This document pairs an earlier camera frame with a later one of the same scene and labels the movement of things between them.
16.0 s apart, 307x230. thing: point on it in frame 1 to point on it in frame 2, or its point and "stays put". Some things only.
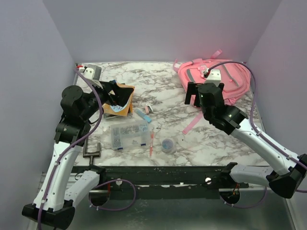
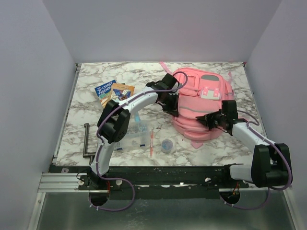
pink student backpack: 235,75 to 203,95
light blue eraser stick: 144,116 to 137,118
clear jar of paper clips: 167,146 stays put
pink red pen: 151,146 stays put
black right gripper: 192,89 to 207,120
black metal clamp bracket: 90,155 stays put
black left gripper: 121,95 to 172,109
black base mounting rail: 158,182 stays put
